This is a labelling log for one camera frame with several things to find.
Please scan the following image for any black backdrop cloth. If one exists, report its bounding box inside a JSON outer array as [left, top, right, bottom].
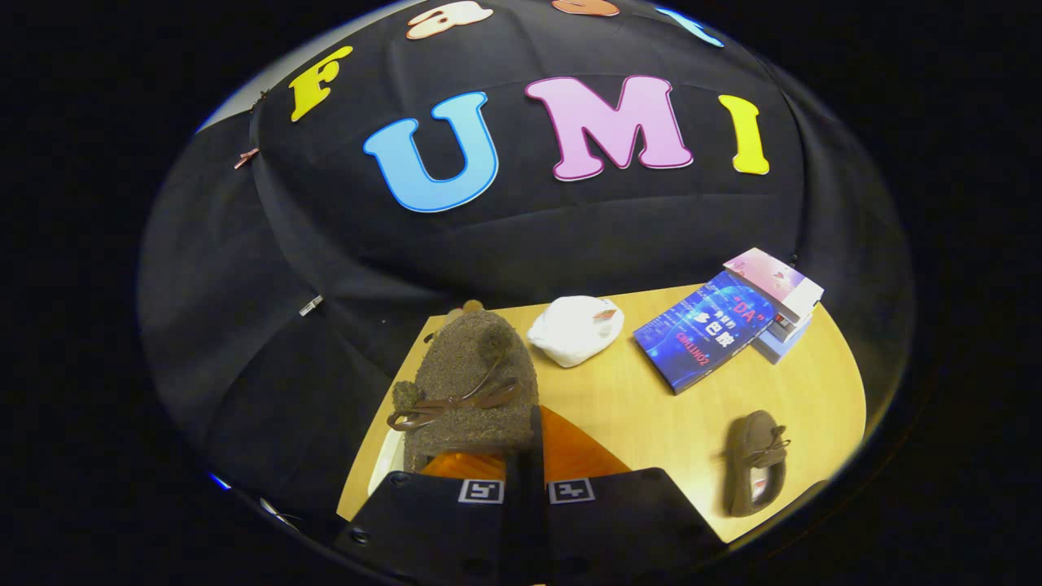
[[138, 0, 913, 522]]

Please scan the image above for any white plush toy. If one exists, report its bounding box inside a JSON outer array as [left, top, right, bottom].
[[527, 295, 626, 369]]

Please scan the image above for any grey fabric storage box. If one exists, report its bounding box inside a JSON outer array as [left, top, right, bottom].
[[367, 427, 408, 498]]

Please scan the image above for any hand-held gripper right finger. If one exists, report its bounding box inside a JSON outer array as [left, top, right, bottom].
[[529, 405, 726, 586]]

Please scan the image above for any light blue book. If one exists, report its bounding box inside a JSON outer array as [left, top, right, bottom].
[[749, 313, 815, 365]]

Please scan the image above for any pink cover book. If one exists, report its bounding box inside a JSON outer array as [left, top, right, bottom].
[[722, 247, 825, 325]]

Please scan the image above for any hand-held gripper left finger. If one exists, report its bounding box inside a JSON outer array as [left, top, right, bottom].
[[334, 452, 528, 586]]

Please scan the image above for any dark blue book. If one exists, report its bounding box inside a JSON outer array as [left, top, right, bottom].
[[633, 269, 779, 396]]

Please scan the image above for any brown fuzzy shoe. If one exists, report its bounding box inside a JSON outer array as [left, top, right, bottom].
[[722, 409, 791, 518], [386, 308, 541, 474]]

